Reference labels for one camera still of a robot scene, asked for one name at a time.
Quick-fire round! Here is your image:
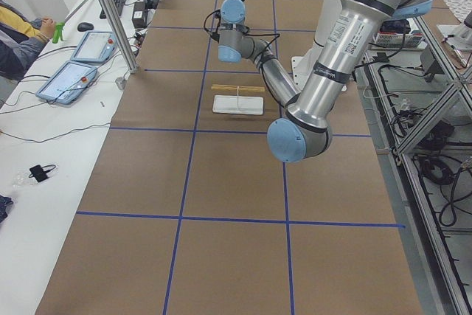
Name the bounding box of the person hand at desk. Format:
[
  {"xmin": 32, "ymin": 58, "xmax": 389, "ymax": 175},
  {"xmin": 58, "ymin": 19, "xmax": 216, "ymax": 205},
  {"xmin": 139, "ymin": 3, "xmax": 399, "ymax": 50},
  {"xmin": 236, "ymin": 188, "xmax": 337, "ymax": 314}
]
[{"xmin": 40, "ymin": 18, "xmax": 56, "ymax": 39}]

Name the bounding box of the blue tape centre line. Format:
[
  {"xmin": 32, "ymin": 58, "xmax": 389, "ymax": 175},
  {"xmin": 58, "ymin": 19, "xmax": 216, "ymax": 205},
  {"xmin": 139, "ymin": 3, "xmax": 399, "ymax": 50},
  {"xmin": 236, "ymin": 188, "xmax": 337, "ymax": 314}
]
[{"xmin": 162, "ymin": 0, "xmax": 223, "ymax": 315}]

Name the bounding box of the black power brick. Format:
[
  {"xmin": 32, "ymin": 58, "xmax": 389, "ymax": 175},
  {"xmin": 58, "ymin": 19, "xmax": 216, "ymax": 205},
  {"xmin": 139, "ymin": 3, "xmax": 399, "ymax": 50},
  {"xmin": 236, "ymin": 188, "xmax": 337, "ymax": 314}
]
[{"xmin": 131, "ymin": 1, "xmax": 148, "ymax": 29}]

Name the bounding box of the upper teach pendant tablet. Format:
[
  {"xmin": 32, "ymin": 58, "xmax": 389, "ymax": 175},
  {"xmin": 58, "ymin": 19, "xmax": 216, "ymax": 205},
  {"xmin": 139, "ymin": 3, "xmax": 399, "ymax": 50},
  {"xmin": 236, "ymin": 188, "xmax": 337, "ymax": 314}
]
[{"xmin": 71, "ymin": 30, "xmax": 116, "ymax": 64}]

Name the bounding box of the teach pendant tablet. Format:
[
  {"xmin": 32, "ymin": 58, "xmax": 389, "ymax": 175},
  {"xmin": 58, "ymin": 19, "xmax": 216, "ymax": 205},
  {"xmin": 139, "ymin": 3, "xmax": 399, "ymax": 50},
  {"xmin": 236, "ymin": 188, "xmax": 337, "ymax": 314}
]
[
  {"xmin": 35, "ymin": 60, "xmax": 97, "ymax": 105},
  {"xmin": 71, "ymin": 30, "xmax": 116, "ymax": 64}
]

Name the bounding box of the black computer mouse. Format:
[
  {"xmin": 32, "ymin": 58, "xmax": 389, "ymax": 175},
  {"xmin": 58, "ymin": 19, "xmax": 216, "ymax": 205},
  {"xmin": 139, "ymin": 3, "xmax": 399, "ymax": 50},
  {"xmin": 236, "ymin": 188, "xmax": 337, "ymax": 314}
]
[{"xmin": 77, "ymin": 22, "xmax": 94, "ymax": 32}]

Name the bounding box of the lower teach pendant tablet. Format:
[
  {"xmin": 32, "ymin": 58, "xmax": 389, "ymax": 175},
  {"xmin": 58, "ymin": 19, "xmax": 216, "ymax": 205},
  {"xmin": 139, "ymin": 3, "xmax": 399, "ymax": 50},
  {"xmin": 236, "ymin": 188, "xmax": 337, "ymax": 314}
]
[{"xmin": 35, "ymin": 60, "xmax": 97, "ymax": 105}]

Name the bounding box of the small black adapter box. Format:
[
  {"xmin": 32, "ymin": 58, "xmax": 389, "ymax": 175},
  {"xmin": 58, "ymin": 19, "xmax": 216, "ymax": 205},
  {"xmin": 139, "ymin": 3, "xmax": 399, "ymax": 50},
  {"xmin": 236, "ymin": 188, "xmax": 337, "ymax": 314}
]
[{"xmin": 29, "ymin": 165, "xmax": 49, "ymax": 182}]

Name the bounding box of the blue tape near cross line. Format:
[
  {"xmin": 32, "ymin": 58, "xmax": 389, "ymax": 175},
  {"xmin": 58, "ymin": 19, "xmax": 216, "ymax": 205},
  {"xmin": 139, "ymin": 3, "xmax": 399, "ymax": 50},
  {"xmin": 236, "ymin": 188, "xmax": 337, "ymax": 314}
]
[{"xmin": 76, "ymin": 211, "xmax": 406, "ymax": 229}]

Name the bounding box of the aluminium frame post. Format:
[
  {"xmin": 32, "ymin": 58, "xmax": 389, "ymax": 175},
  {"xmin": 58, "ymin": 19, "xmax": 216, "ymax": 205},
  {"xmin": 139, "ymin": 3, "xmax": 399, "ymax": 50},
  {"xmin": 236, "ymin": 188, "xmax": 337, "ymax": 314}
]
[{"xmin": 99, "ymin": 0, "xmax": 138, "ymax": 74}]

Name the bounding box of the black cable bundle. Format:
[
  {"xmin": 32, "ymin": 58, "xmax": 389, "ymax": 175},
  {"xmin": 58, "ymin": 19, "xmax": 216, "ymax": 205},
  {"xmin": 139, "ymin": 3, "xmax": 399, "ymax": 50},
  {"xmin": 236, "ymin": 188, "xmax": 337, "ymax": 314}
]
[{"xmin": 390, "ymin": 108, "xmax": 472, "ymax": 227}]

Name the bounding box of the aluminium frame rail right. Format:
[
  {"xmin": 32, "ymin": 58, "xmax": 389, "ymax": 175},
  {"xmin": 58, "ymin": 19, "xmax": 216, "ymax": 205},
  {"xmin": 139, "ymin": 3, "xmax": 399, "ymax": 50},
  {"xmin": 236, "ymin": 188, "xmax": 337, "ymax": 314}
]
[{"xmin": 356, "ymin": 8, "xmax": 471, "ymax": 314}]

